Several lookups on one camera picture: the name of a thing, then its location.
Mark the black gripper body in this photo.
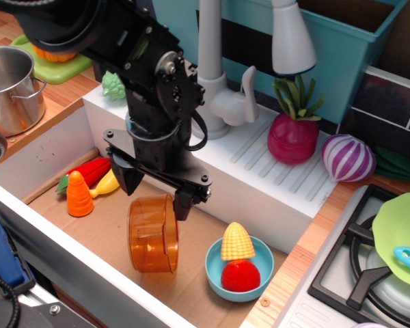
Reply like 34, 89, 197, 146
103, 117, 212, 202

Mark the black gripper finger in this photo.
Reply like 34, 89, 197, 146
109, 153, 144, 195
174, 186, 195, 221

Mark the transparent orange plastic pot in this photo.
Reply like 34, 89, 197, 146
128, 193, 178, 273

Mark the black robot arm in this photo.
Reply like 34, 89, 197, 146
0, 1, 211, 221

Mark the white toy sink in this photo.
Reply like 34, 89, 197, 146
0, 89, 335, 327

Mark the stainless steel pot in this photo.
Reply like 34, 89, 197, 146
0, 46, 46, 137

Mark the yellow toy banana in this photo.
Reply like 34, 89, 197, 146
90, 169, 120, 198

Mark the red toy chili pepper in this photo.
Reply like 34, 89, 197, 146
55, 157, 111, 195

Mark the orange toy carrot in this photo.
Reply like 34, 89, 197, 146
66, 171, 94, 217

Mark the yellow toy corn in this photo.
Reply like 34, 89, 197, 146
221, 222, 256, 261

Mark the light green toy artichoke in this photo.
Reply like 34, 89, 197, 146
102, 71, 126, 100

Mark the red toy tomato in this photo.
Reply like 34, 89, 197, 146
221, 259, 261, 292

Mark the light blue bowl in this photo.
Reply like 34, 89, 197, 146
205, 236, 275, 303

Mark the green cutting board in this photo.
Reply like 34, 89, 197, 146
10, 35, 92, 85

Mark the magenta toy beet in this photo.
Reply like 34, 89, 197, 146
267, 74, 325, 165

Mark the orange toy pumpkin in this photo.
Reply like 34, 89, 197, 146
31, 44, 77, 63

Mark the blue clamp block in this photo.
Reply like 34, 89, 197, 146
0, 222, 36, 295

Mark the grey toy faucet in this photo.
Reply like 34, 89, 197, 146
192, 1, 316, 139

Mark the purple white toy onion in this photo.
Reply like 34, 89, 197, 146
321, 134, 377, 182

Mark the black stove grate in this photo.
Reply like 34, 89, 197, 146
307, 184, 410, 327

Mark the dark green felt leaf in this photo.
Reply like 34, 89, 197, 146
374, 146, 410, 181

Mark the light green plate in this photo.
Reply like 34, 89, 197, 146
372, 193, 410, 285

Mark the teal plastic bin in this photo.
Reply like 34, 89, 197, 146
152, 0, 410, 125

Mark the black cable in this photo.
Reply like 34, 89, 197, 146
0, 275, 21, 328

